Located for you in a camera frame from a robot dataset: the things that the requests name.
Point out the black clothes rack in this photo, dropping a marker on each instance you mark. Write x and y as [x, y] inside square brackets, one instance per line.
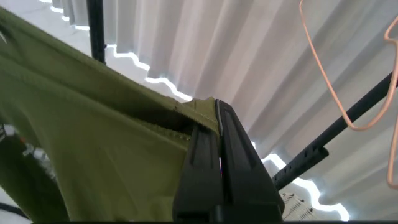
[96, 31]

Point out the white laundry basket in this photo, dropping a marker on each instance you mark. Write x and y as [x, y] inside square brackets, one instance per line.
[295, 208]

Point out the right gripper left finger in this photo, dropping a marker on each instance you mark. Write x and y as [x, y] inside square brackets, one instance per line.
[199, 180]

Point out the green sleeveless shirt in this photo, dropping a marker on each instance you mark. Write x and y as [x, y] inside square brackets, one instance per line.
[93, 124]

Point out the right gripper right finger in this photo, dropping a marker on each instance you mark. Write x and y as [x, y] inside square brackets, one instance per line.
[245, 180]

